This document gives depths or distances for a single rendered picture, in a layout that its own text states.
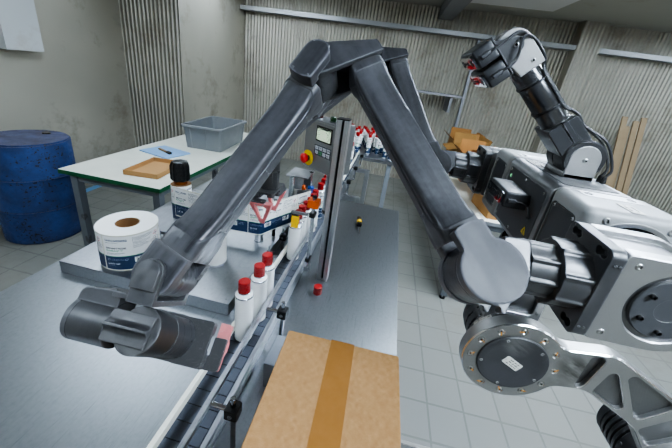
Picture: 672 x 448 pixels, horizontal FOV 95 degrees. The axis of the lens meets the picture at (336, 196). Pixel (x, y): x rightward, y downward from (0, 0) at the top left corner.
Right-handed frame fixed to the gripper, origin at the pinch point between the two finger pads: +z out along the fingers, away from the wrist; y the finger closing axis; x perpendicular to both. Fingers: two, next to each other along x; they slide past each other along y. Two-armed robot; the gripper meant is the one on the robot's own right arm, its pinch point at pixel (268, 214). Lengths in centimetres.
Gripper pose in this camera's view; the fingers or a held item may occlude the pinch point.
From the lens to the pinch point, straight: 98.7
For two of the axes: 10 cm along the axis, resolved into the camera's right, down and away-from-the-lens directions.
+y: -1.7, 3.4, -9.2
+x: 9.8, 1.8, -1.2
